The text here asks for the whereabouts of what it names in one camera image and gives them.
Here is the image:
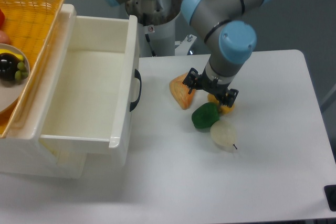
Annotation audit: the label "yellow fruit slice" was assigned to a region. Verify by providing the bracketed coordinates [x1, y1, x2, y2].
[0, 49, 24, 61]

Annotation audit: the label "white metal bracket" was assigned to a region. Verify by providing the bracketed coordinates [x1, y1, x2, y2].
[175, 34, 208, 56]

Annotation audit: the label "white pear with stem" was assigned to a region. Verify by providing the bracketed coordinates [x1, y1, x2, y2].
[210, 120, 238, 152]

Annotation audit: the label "dark purple mangosteen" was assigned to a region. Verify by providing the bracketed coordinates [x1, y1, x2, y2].
[1, 52, 20, 81]

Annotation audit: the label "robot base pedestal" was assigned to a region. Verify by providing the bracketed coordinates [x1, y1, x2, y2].
[125, 0, 182, 57]

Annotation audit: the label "red tomato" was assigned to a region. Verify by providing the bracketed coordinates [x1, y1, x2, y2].
[0, 9, 5, 28]

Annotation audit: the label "orange triangular bread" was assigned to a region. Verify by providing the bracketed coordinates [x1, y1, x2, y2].
[169, 72, 196, 110]

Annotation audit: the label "pink peach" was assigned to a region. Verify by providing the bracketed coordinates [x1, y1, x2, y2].
[0, 30, 11, 45]

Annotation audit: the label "black corner object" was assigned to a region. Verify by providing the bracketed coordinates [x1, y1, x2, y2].
[324, 185, 336, 212]

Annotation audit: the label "black cable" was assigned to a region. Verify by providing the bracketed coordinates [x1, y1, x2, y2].
[143, 14, 158, 57]

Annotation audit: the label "green grapes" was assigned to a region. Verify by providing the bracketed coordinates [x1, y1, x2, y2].
[14, 61, 28, 82]

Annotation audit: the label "white plastic drawer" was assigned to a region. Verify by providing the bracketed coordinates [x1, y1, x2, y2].
[39, 15, 140, 167]

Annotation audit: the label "yellow bell pepper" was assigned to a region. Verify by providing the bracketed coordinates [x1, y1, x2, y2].
[207, 93, 235, 115]

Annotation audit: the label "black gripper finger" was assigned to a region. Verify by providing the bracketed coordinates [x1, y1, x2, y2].
[216, 89, 239, 108]
[182, 68, 198, 94]

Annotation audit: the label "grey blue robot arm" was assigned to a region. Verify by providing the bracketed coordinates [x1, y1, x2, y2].
[106, 0, 270, 107]

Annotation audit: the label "yellow woven basket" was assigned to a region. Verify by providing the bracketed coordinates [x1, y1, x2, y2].
[1, 0, 65, 138]

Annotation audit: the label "white plate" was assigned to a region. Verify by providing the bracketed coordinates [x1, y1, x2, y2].
[1, 44, 30, 113]

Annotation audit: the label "black drawer handle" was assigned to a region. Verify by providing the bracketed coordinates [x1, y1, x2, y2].
[130, 69, 142, 112]

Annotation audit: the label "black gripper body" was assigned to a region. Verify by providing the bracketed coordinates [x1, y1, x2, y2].
[201, 66, 234, 96]

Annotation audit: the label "white drawer cabinet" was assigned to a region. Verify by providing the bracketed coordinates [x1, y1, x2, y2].
[1, 4, 87, 178]

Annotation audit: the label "green bell pepper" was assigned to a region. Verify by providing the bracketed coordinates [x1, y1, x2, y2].
[192, 102, 220, 129]

